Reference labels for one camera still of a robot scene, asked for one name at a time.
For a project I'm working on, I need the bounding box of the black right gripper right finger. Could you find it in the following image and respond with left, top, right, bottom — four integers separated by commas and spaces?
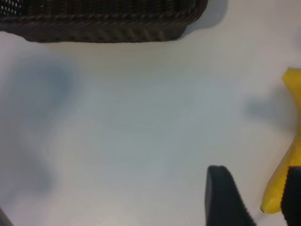
281, 166, 301, 226

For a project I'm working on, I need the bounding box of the yellow banana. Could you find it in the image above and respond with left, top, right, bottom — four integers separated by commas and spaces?
260, 67, 301, 214

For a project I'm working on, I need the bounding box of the dark brown wicker basket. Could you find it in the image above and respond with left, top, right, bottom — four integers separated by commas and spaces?
0, 0, 209, 43

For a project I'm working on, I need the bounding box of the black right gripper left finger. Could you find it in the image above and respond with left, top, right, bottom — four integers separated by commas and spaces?
204, 165, 257, 226

